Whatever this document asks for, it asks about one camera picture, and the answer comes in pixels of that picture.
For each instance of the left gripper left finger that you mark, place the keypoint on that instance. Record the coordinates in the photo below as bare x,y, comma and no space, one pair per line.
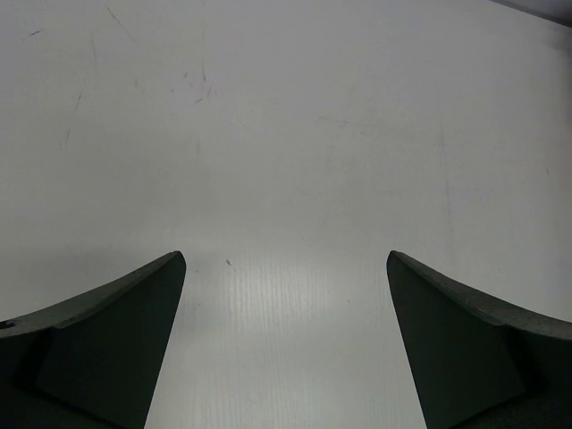
92,361

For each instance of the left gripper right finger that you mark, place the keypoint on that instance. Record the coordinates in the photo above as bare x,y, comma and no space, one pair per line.
478,361

